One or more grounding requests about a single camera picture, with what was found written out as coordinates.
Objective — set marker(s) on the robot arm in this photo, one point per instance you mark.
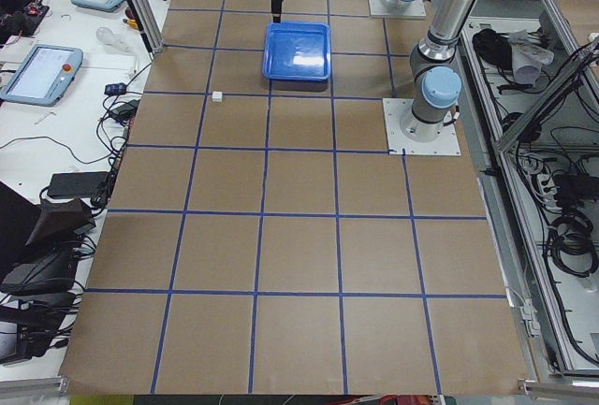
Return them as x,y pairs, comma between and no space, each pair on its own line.
437,85

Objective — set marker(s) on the blue plastic tray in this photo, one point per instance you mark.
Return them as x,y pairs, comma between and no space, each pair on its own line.
298,51

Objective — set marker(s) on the yellow screwdriver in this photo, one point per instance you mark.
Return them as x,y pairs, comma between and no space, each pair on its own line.
131,23

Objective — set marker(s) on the clear light bulb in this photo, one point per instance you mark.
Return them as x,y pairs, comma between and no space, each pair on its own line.
107,37

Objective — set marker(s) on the teach pendant near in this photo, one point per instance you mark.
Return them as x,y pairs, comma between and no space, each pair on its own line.
44,76

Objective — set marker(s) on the black power adapter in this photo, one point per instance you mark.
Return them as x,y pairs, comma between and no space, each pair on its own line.
76,184

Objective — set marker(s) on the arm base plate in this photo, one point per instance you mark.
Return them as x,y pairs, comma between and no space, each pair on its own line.
397,9
406,135

